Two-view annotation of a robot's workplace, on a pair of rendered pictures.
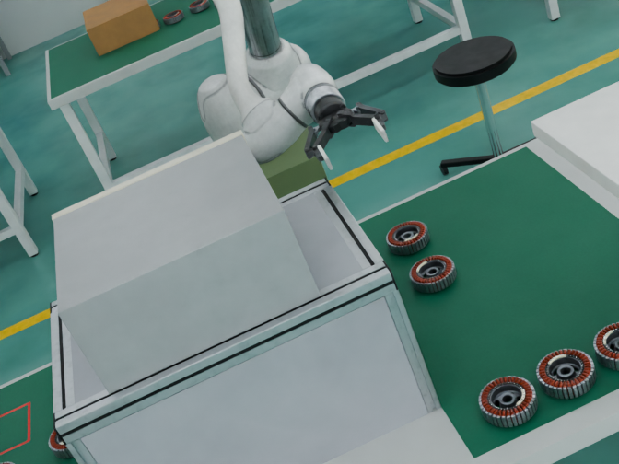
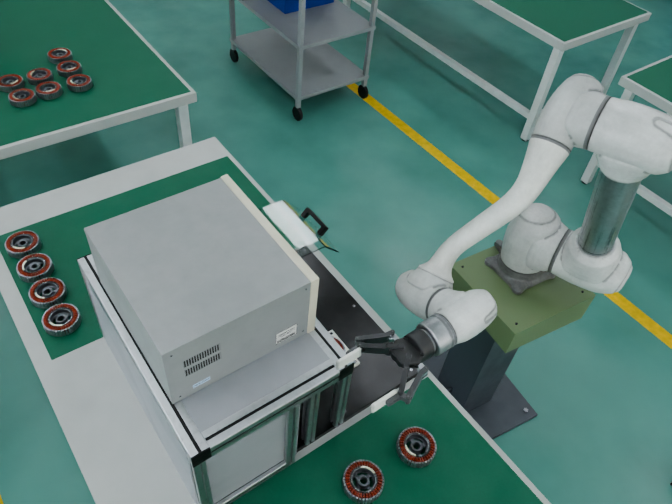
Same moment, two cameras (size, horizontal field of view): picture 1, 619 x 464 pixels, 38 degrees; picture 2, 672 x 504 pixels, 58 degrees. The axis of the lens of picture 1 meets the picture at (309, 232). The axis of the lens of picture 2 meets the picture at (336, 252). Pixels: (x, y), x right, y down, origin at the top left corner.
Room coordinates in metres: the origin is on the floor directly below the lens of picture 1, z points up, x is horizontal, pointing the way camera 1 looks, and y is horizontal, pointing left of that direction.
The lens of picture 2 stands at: (1.23, -0.69, 2.38)
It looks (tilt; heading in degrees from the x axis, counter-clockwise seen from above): 47 degrees down; 53
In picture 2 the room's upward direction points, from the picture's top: 7 degrees clockwise
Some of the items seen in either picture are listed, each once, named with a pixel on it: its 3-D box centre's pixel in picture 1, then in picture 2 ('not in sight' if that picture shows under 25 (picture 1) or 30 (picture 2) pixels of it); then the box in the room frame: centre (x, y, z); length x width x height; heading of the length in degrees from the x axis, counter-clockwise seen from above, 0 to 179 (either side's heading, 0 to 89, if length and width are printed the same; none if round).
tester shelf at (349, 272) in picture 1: (209, 296); (209, 313); (1.54, 0.24, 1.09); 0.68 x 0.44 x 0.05; 94
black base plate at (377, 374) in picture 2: not in sight; (301, 335); (1.85, 0.26, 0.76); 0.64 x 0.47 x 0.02; 94
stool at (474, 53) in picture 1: (492, 111); not in sight; (3.30, -0.91, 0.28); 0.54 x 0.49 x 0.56; 4
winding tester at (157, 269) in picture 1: (179, 252); (202, 279); (1.54, 0.25, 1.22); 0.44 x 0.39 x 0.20; 94
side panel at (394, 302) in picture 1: (390, 317); (247, 459); (1.48, -0.09, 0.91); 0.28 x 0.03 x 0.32; 4
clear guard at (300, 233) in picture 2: not in sight; (274, 241); (1.84, 0.45, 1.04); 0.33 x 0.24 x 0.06; 4
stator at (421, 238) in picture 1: (407, 237); (416, 446); (1.94, -0.23, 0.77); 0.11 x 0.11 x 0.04
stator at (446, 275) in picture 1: (433, 273); (363, 481); (1.75, -0.24, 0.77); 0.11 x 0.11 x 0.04
